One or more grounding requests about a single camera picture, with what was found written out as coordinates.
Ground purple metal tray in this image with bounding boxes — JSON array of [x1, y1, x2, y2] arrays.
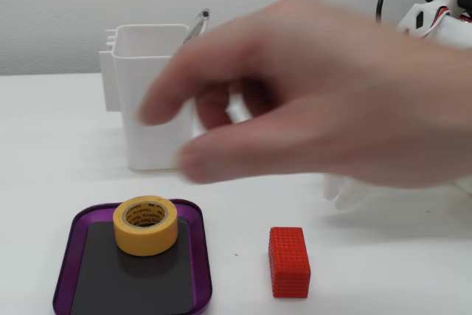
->
[[52, 198, 214, 315]]

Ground red white black servo wires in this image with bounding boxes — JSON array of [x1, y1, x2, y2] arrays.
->
[[434, 4, 472, 25]]

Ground white plastic box container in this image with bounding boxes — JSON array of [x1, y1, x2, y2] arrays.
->
[[98, 24, 250, 172]]

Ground black sheet insert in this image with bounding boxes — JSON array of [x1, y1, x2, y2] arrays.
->
[[69, 218, 195, 315]]

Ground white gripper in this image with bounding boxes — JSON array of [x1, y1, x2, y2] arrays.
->
[[323, 173, 472, 213]]

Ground bare human hand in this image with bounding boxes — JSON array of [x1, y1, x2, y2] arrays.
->
[[138, 0, 472, 196]]

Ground red textured cube block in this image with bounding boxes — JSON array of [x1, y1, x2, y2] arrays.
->
[[268, 226, 312, 299]]

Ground yellow masking tape roll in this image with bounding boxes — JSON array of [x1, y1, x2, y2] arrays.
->
[[112, 195, 179, 257]]

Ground clear ballpoint pen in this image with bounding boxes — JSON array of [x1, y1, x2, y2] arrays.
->
[[183, 7, 212, 46]]

